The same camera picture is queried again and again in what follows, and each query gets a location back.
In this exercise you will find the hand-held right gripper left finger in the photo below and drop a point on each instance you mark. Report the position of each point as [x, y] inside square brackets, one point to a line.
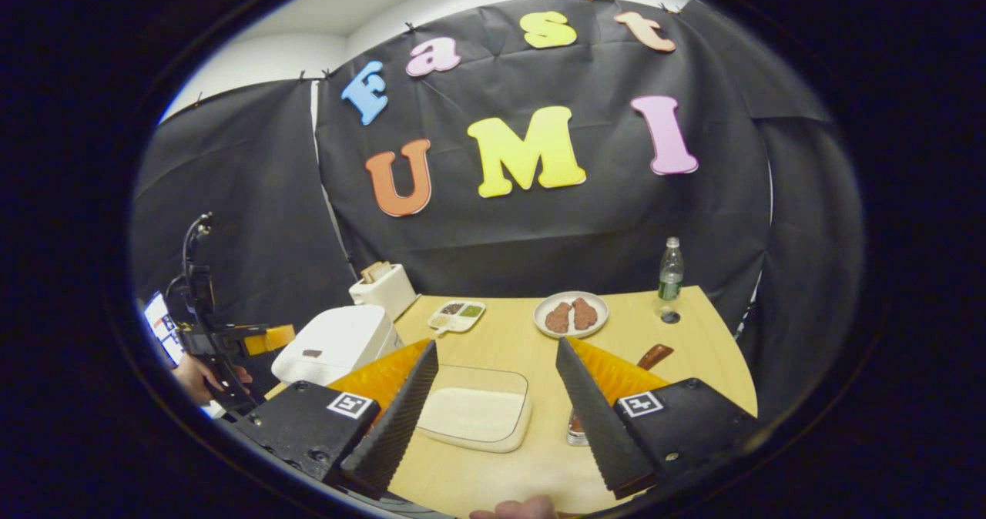
[393, 434]

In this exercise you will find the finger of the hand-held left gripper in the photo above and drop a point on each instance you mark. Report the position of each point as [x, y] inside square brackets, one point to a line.
[269, 339]

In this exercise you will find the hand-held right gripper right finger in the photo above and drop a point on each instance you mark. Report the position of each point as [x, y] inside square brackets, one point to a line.
[597, 426]

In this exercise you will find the clear square chopstick holder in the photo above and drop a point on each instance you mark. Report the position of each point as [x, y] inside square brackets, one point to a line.
[576, 426]

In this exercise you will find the white rice cooker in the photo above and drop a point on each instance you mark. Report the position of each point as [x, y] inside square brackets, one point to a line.
[339, 342]

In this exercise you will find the clear container of rice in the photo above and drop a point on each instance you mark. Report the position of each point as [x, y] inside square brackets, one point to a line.
[477, 415]

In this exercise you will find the brown wooden spoon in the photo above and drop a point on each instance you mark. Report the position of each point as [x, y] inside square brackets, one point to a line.
[655, 356]

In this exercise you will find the computer monitor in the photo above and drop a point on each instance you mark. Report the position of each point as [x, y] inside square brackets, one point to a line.
[162, 326]

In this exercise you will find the white round plate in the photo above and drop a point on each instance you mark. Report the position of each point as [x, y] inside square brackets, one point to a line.
[570, 335]

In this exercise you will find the brown meat piece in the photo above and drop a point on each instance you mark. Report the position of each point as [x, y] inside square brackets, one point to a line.
[585, 313]
[558, 318]

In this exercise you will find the toast slice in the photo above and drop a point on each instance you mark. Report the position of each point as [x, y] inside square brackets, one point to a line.
[384, 269]
[370, 272]

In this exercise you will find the white toaster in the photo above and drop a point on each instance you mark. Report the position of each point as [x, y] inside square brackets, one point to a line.
[389, 296]

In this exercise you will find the dark bottle cap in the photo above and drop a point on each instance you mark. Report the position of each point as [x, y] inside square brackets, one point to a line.
[670, 317]

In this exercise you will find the white divided condiment dish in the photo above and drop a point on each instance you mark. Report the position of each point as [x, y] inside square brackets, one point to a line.
[457, 316]

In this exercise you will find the green label plastic bottle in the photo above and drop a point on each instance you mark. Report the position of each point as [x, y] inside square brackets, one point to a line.
[671, 272]

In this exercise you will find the black backdrop cloth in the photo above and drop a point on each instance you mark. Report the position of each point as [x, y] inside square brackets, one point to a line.
[539, 226]

